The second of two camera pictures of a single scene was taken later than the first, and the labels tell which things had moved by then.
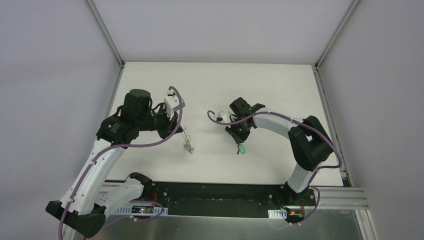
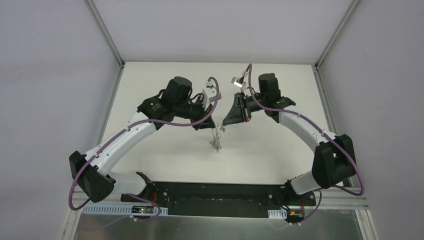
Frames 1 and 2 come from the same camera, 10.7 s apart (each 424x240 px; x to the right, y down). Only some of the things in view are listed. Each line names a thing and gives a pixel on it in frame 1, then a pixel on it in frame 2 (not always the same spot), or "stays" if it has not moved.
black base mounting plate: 230,199 stays
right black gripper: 238,132 to 243,108
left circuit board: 142,209 stays
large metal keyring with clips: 187,139 to 215,142
